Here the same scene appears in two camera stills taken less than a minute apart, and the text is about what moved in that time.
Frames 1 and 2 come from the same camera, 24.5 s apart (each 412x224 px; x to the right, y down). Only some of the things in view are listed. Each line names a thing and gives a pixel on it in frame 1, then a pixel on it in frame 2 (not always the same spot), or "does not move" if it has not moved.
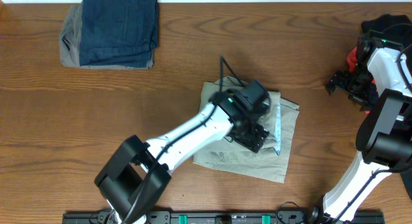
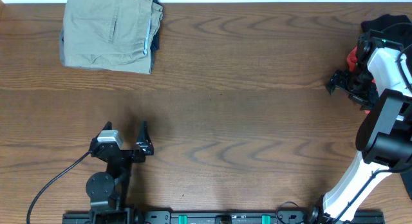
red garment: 352,63 does not move
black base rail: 222,217 does not move
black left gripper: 256,141 → 145,143
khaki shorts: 271,162 → 111,31
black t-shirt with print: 399,26 does not move
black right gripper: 340,81 does not move
